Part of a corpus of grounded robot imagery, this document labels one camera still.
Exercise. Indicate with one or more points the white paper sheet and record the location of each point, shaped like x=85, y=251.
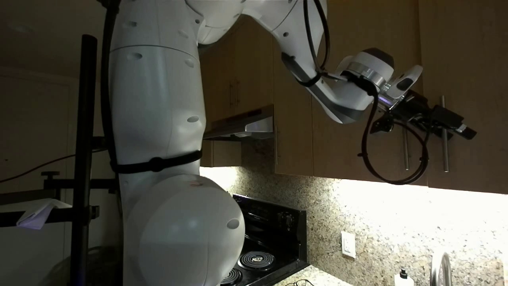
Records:
x=40, y=214

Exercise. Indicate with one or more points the wooden cabinet above hood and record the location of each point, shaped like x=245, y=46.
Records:
x=239, y=84

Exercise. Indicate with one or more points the black vertical stand pole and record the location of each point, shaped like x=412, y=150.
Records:
x=88, y=104

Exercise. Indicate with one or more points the black stove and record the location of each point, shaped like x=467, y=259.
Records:
x=275, y=222

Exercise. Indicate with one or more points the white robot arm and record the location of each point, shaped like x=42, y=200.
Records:
x=159, y=104

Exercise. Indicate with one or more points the white soap bottle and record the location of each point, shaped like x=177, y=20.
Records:
x=404, y=278

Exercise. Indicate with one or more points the steel range hood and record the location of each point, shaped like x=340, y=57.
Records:
x=248, y=127

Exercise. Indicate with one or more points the large round stove burner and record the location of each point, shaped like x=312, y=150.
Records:
x=258, y=259

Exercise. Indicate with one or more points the chrome faucet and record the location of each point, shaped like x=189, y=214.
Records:
x=442, y=270

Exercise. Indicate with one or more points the small round stove burner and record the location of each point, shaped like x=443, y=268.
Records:
x=237, y=278

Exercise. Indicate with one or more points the black horizontal clamp bar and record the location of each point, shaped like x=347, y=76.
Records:
x=85, y=212
x=69, y=182

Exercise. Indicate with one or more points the narrow wooden cabinet door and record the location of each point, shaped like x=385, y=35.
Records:
x=294, y=131

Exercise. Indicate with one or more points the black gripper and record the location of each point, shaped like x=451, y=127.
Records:
x=421, y=111

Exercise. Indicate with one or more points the white wall outlet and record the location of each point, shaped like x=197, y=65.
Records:
x=348, y=244

